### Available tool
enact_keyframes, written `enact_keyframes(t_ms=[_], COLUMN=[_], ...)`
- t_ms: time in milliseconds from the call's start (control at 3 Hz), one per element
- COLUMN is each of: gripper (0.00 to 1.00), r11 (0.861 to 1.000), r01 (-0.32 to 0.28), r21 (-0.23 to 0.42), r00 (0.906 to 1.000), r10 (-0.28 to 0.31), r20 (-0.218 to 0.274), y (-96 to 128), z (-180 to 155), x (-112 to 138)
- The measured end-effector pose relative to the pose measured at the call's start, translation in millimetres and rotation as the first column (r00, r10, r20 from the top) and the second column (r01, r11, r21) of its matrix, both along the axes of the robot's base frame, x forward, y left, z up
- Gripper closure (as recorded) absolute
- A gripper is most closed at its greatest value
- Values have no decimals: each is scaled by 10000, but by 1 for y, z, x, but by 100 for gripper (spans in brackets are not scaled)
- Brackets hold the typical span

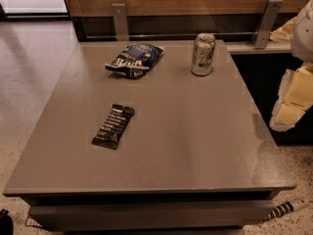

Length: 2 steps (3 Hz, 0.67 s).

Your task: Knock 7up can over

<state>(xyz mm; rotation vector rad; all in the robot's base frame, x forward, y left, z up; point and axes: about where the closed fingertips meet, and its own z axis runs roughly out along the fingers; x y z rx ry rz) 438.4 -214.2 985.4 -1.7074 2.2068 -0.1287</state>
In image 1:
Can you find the striped black white tube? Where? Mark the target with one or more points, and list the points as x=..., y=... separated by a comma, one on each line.
x=285, y=208

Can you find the blue chip bag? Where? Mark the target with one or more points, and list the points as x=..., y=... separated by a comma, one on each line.
x=135, y=60

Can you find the black snack bar wrapper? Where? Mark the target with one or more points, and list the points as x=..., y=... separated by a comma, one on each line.
x=111, y=130

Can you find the metal wall bracket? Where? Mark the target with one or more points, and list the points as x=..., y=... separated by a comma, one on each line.
x=120, y=21
x=261, y=36

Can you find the grey low table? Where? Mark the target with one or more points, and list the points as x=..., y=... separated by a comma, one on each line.
x=197, y=152

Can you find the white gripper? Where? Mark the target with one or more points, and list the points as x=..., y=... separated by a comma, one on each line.
x=303, y=33

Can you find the right metal wall bracket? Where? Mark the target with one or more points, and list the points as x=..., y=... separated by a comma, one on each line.
x=261, y=36

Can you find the left metal wall bracket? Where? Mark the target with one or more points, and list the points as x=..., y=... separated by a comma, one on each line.
x=120, y=21

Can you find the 7up soda can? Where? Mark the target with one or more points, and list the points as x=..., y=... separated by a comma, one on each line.
x=203, y=51

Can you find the black object at corner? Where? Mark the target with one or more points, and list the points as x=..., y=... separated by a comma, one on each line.
x=6, y=223

